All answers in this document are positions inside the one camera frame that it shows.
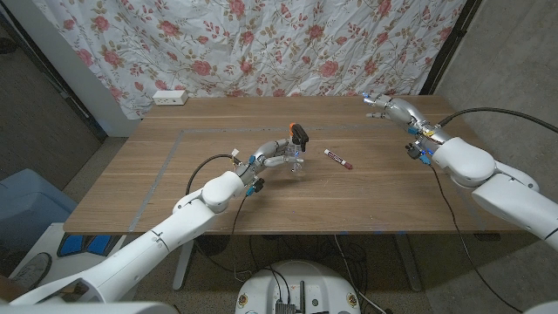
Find thin black left wrist cable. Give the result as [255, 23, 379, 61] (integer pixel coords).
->
[230, 194, 250, 280]

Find white floor board blue pads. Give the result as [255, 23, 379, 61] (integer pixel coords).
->
[9, 222, 132, 289]

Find grey table leg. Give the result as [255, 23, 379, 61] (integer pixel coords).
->
[394, 233, 423, 292]

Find white power strip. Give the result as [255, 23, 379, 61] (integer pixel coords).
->
[152, 89, 189, 106]

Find black door frame strip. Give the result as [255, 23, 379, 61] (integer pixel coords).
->
[0, 10, 108, 143]

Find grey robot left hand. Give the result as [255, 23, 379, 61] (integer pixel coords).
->
[235, 138, 306, 187]

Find black backdrop pole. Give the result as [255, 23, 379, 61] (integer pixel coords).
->
[419, 0, 483, 96]

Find blue plastic bin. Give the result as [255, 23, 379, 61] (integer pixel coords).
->
[0, 168, 78, 253]

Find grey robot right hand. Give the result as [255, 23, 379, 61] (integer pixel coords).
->
[362, 92, 453, 152]

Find floral fabric backdrop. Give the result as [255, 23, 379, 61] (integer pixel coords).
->
[32, 0, 467, 119]

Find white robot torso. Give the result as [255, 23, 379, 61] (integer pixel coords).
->
[235, 260, 362, 314]

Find black round floor object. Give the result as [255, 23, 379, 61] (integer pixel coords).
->
[194, 234, 231, 256]

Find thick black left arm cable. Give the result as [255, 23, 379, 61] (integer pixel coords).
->
[186, 154, 241, 196]

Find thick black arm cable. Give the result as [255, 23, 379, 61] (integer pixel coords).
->
[186, 154, 241, 196]
[437, 106, 558, 134]

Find maroon dry-erase marker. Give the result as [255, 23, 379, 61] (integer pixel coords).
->
[323, 148, 354, 171]

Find person's brown leg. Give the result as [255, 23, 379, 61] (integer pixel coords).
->
[0, 276, 23, 302]

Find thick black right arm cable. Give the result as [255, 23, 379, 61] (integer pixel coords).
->
[437, 106, 558, 134]

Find grey shoe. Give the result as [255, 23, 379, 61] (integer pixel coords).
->
[12, 251, 52, 291]

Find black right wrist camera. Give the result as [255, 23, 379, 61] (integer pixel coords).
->
[405, 142, 432, 166]

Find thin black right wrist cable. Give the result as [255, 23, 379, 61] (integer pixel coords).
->
[429, 163, 524, 314]

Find white table leg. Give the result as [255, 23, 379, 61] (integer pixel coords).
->
[172, 239, 195, 291]

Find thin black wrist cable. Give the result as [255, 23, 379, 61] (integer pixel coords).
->
[429, 163, 524, 314]
[230, 194, 250, 280]

